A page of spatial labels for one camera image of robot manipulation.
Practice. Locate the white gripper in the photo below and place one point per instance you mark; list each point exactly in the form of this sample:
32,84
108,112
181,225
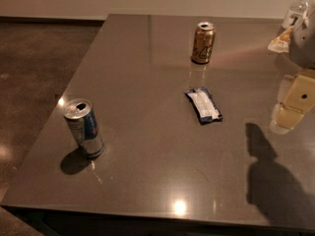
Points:
303,48

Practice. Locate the silver blue redbull can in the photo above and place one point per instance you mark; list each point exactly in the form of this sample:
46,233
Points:
80,118

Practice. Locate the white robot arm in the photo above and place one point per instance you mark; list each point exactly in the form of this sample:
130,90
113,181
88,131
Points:
302,42

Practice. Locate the gold soda can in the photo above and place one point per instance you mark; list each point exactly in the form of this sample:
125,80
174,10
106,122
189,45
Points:
204,39

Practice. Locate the crumpled snack wrapper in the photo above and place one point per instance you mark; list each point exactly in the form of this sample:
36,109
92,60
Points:
281,43

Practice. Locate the clear plastic bottle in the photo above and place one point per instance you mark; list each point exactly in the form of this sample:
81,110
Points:
294,12

